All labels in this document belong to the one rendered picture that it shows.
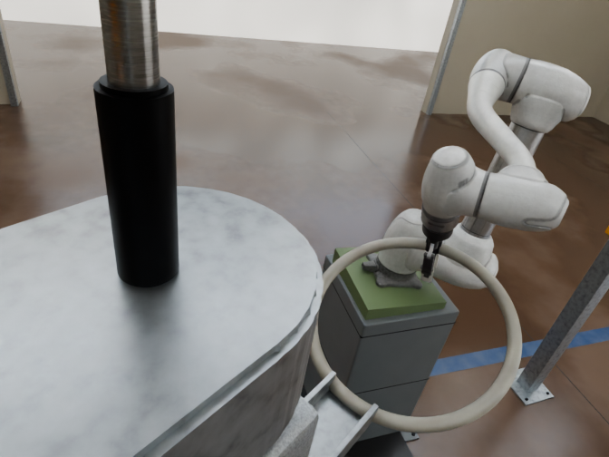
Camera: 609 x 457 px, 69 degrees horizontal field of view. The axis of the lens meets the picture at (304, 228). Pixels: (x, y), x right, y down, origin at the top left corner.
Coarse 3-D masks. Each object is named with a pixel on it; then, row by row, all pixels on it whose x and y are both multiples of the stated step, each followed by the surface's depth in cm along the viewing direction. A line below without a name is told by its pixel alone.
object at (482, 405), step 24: (384, 240) 118; (408, 240) 117; (336, 264) 115; (480, 264) 110; (504, 288) 106; (504, 312) 102; (312, 360) 101; (336, 384) 96; (504, 384) 92; (360, 408) 92; (480, 408) 89; (408, 432) 90; (432, 432) 89
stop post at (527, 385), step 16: (608, 240) 190; (608, 256) 190; (592, 272) 198; (608, 272) 191; (576, 288) 205; (592, 288) 198; (608, 288) 199; (576, 304) 206; (592, 304) 203; (560, 320) 215; (576, 320) 207; (560, 336) 216; (544, 352) 225; (560, 352) 222; (528, 368) 235; (544, 368) 227; (512, 384) 241; (528, 384) 236; (528, 400) 234; (544, 400) 237
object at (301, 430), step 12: (300, 396) 42; (300, 408) 40; (312, 408) 41; (300, 420) 39; (312, 420) 40; (288, 432) 38; (300, 432) 39; (312, 432) 40; (276, 444) 37; (288, 444) 38; (300, 444) 39; (264, 456) 36; (276, 456) 37; (288, 456) 38; (300, 456) 41
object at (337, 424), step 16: (320, 384) 93; (320, 400) 95; (336, 400) 96; (320, 416) 92; (336, 416) 92; (352, 416) 93; (368, 416) 88; (320, 432) 89; (336, 432) 90; (352, 432) 85; (320, 448) 86; (336, 448) 82
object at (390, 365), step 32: (320, 320) 194; (352, 320) 162; (384, 320) 156; (416, 320) 160; (448, 320) 166; (352, 352) 164; (384, 352) 166; (416, 352) 173; (352, 384) 172; (384, 384) 180; (416, 384) 188
